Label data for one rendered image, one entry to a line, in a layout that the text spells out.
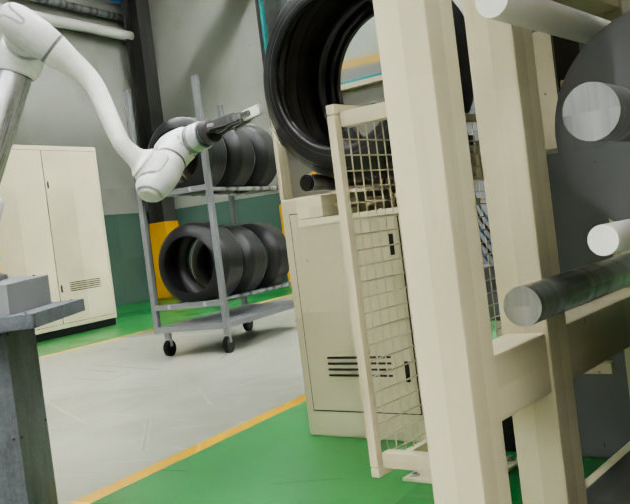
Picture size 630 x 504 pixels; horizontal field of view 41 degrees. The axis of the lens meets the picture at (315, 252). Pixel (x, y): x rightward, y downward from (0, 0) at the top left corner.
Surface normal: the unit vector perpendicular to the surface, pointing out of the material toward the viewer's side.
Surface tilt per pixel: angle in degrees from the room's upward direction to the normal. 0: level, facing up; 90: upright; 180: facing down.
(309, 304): 90
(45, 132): 90
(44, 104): 90
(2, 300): 90
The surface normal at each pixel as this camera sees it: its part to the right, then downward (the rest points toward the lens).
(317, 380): -0.61, 0.10
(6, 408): 0.01, 0.03
